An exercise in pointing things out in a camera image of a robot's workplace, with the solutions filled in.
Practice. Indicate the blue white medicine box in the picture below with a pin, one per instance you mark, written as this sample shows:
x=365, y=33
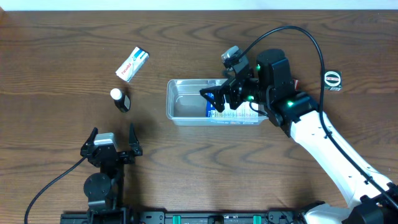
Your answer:
x=243, y=114

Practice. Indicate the clear plastic container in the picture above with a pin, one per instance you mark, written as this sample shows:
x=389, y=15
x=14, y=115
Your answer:
x=186, y=107

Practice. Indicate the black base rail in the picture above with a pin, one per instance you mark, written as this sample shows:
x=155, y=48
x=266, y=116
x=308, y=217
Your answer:
x=129, y=216

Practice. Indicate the red medicine box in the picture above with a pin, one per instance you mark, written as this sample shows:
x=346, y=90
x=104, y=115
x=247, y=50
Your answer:
x=296, y=84

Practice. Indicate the white Panadol box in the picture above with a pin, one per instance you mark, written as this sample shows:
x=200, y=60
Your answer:
x=132, y=64

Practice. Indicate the green box round logo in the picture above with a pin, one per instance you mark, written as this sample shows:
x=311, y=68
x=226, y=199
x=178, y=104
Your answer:
x=333, y=80

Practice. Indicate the dark bottle white cap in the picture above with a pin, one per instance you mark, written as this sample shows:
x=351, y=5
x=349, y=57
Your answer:
x=121, y=100

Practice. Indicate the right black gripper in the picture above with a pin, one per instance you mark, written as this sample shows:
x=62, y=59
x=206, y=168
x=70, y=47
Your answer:
x=234, y=92

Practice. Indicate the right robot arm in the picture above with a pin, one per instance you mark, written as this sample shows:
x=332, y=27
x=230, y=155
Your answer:
x=371, y=197

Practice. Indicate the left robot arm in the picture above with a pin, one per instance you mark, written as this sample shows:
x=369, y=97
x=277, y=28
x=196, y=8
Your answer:
x=104, y=189

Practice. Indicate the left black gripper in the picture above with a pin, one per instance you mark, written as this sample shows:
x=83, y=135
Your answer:
x=125, y=155

